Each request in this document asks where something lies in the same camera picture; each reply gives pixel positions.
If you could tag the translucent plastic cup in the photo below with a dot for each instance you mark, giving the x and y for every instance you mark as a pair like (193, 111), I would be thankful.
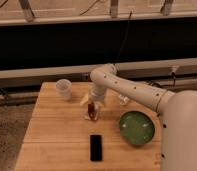
(63, 87)

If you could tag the green bowl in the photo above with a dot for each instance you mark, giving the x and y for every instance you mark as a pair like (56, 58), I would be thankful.
(136, 128)

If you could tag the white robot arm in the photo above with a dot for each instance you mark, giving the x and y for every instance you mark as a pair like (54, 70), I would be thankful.
(177, 111)

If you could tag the small clear glass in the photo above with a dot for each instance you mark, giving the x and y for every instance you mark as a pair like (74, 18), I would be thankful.
(123, 100)

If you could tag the red pepper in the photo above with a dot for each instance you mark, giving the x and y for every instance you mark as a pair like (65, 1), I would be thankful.
(91, 110)

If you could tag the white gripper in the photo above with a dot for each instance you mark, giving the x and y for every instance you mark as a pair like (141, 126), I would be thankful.
(97, 94)

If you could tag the black rectangular block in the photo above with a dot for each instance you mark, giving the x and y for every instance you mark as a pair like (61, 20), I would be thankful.
(95, 148)

